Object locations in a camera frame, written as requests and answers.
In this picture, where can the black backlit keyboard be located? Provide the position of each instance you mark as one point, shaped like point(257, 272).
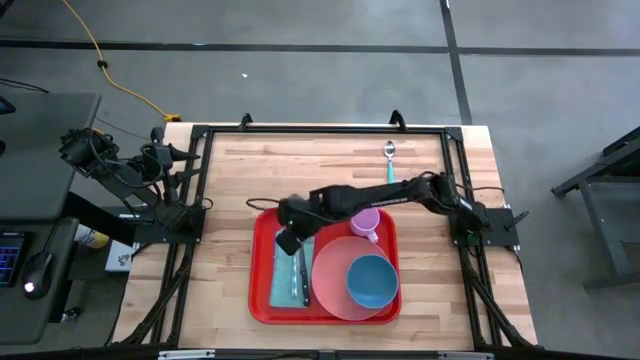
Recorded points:
point(9, 260)

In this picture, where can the red plastic tray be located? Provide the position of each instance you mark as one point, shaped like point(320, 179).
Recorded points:
point(260, 300)

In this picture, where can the black diagonal strut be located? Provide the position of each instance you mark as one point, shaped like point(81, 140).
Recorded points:
point(100, 217)

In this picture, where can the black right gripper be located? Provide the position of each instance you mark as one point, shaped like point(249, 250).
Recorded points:
point(300, 215)

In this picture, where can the black frame clamp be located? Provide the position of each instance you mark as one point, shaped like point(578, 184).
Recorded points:
point(398, 121)
point(245, 121)

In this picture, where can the blue plastic bowl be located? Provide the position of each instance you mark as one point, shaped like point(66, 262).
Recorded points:
point(372, 281)

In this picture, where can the black computer mouse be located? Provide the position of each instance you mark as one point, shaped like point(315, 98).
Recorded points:
point(36, 275)

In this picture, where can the teal cloth napkin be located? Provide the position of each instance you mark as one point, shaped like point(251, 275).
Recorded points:
point(281, 285)

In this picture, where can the pink plastic plate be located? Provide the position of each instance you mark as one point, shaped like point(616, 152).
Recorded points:
point(330, 280)

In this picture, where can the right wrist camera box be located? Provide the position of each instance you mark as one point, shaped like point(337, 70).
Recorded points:
point(288, 242)

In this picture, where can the small white box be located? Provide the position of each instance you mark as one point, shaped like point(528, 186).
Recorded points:
point(119, 257)

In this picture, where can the black knife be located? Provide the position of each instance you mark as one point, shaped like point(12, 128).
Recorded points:
point(305, 280)

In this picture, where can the silver bracket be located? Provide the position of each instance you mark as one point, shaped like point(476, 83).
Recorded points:
point(465, 356)
point(185, 354)

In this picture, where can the dark metal stand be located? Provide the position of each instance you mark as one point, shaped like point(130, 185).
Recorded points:
point(610, 200)

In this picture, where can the lilac plastic cup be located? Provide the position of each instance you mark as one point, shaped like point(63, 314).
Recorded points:
point(367, 227)

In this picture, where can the yellow container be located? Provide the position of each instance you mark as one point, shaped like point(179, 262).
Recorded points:
point(95, 240)

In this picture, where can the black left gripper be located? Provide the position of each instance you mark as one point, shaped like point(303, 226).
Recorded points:
point(157, 159)

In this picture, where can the wooden table with black frame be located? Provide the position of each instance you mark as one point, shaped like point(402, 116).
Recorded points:
point(300, 129)

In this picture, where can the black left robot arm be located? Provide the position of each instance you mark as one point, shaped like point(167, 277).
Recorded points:
point(115, 180)

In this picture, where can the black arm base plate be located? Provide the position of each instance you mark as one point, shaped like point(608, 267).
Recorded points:
point(500, 235)
point(150, 235)

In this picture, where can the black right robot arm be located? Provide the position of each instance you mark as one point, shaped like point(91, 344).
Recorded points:
point(390, 195)

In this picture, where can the grey desk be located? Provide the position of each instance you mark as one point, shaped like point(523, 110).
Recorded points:
point(35, 150)

